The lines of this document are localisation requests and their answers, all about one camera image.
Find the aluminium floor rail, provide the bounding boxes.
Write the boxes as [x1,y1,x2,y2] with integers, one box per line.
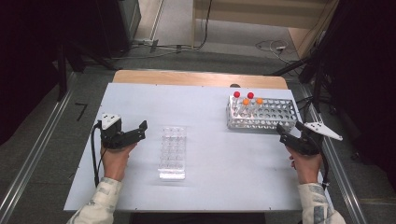
[0,71,78,224]
[298,83,368,224]

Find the clear acrylic tube rack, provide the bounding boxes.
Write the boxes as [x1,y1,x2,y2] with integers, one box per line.
[157,125,188,182]

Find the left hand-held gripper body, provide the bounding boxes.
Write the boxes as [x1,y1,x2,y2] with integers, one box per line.
[99,113,138,150]

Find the light wooden furniture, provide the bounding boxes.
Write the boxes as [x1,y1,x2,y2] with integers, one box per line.
[191,0,340,60]

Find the black hanging cable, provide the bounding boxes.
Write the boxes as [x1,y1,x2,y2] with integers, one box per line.
[190,0,214,50]

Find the black metal stand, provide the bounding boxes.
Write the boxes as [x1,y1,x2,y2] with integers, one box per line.
[55,40,118,102]
[269,0,334,113]

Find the hand-held gripper cable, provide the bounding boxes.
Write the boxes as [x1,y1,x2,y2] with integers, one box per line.
[90,121,105,189]
[319,152,332,191]

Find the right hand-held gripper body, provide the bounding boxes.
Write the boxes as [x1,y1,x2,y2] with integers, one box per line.
[290,121,344,157]

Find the perforated metal tube rack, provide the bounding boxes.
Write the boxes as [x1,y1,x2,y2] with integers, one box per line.
[226,95,300,132]

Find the right hand-held gripper cable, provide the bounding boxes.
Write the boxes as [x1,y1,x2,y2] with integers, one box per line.
[319,152,332,191]

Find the orange-capped test tube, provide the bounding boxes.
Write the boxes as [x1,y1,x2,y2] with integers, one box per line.
[240,98,251,118]
[253,97,264,116]

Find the white floor cable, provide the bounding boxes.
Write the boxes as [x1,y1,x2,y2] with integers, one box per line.
[255,39,292,63]

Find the left hand-held gripper cable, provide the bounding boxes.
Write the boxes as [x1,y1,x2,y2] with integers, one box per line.
[90,121,105,189]

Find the person's right hand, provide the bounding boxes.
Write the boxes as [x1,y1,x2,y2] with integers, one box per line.
[286,146,323,186]

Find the dark grey cabinet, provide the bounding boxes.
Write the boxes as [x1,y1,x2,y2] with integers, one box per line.
[92,0,142,60]

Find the black curtain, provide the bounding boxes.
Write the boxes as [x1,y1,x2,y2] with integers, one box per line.
[0,0,104,146]
[323,0,396,175]

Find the person's left hand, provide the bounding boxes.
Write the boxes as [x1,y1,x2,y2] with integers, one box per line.
[100,143,138,182]

